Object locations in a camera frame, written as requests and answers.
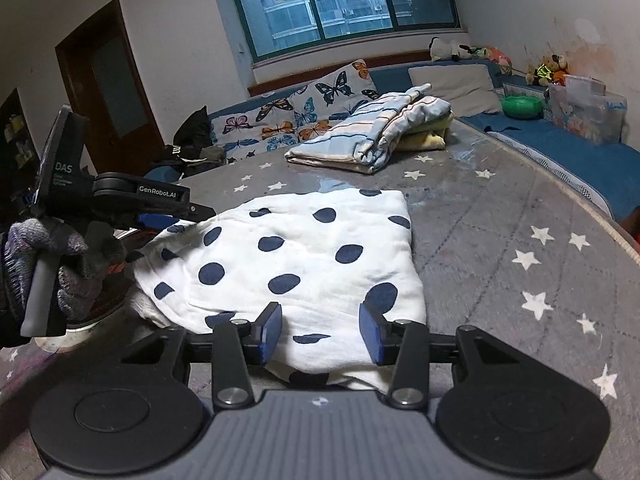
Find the yellow cloth under blanket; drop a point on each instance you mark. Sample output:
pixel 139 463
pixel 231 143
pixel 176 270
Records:
pixel 426 138

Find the black white plush toy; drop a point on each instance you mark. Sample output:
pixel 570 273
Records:
pixel 441 50

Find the dark shelf with bottles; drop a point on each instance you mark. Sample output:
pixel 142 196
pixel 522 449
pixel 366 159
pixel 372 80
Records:
pixel 19 158

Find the white navy polka dot garment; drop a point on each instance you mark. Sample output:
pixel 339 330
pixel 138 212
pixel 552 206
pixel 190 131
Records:
pixel 321 256

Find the clear plastic storage box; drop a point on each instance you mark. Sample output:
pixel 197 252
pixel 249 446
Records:
pixel 584 107

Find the folded striped blanket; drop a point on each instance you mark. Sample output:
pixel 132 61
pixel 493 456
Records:
pixel 364 141

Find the black bag on sofa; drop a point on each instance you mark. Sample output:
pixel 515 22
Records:
pixel 192 148

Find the left hand knit glove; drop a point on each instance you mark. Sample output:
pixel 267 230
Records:
pixel 84 262

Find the blue sofa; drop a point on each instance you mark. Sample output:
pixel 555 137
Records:
pixel 611 169

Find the dark wooden door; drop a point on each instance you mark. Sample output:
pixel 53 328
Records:
pixel 103 84

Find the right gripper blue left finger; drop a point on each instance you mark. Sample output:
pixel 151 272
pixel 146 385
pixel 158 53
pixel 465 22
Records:
pixel 237 345

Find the round induction cooker in table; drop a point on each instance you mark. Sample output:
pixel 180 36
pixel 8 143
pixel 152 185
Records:
pixel 115 288

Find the green framed window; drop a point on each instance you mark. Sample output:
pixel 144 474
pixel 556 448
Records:
pixel 275 27

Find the green toy ball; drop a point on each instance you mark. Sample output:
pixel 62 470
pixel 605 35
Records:
pixel 522 107

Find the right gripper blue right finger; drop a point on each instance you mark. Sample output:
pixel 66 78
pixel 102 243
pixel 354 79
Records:
pixel 403 345

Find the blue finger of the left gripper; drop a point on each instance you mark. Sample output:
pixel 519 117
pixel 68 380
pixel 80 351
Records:
pixel 157 222
pixel 193 212

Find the colourful toy pile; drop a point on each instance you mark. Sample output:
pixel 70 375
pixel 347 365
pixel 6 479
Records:
pixel 551 70

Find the butterfly print cushion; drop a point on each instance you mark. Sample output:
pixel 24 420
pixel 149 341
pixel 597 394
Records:
pixel 298 116

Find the grey plain cushion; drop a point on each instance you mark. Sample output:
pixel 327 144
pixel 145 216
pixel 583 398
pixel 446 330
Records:
pixel 468 88

